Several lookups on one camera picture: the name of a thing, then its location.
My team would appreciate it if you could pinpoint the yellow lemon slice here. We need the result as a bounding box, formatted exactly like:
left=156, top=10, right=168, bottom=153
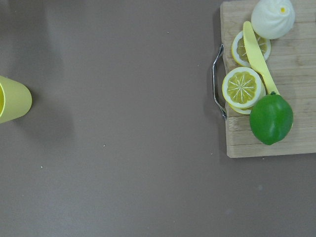
left=222, top=67, right=266, bottom=115

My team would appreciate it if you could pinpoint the yellow plastic knife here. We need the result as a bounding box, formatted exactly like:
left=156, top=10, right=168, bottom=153
left=243, top=21, right=280, bottom=94

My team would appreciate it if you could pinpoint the green lime toy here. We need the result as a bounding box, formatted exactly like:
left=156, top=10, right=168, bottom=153
left=249, top=92, right=293, bottom=145

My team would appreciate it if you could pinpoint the wooden cutting board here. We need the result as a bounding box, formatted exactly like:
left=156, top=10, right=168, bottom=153
left=225, top=0, right=316, bottom=158

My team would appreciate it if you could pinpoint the white garlic bulb toy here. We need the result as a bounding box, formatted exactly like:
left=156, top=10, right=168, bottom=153
left=251, top=0, right=295, bottom=40

